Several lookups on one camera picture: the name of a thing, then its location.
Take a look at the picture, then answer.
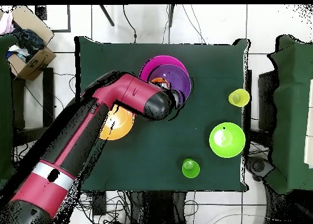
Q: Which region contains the thin black floor cable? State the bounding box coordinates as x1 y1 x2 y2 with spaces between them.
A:
122 4 138 43
182 4 206 44

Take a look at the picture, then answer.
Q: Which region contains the black metal frame stand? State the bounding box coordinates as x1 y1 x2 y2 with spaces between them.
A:
10 67 56 146

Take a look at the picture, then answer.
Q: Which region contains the dark green tablecloth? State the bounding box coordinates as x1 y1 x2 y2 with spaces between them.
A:
74 35 250 192

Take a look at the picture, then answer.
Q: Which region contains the pink plastic bowl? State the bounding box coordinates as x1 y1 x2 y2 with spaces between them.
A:
139 55 190 88

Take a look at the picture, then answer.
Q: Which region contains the black equipment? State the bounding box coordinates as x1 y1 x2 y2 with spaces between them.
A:
245 157 275 183

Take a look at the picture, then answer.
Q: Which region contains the purple plastic bowl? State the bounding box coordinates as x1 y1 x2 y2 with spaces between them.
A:
147 64 192 105

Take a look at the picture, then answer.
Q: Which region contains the cardboard box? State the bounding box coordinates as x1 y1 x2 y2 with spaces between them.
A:
7 5 57 81

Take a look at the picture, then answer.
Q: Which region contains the green plastic cup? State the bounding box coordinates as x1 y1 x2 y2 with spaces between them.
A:
181 158 201 179

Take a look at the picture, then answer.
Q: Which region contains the green plastic bowl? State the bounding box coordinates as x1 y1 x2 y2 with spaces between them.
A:
208 122 246 159

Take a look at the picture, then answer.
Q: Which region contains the dark blue clothing bundle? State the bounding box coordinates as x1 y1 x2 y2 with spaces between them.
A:
12 23 46 56

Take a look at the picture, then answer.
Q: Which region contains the dark green cloth cover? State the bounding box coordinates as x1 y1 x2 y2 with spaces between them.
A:
263 34 313 195
0 34 18 185

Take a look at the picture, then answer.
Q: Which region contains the pale pink cloth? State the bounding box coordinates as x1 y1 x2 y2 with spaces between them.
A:
0 12 15 35

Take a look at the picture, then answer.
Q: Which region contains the yellow plastic cup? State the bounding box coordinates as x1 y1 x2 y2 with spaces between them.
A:
228 88 251 108

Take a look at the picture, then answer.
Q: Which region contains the large orange plastic bowl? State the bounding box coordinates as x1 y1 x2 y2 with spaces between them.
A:
98 103 135 141

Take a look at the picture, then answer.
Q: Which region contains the black power brick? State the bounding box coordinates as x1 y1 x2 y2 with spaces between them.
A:
92 192 107 216

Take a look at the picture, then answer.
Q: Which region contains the orange plastic cup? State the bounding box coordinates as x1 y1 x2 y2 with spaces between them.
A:
150 77 171 90

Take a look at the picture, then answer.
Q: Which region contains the black tripod leg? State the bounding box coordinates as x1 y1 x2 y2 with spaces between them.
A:
98 4 115 27
168 4 175 28

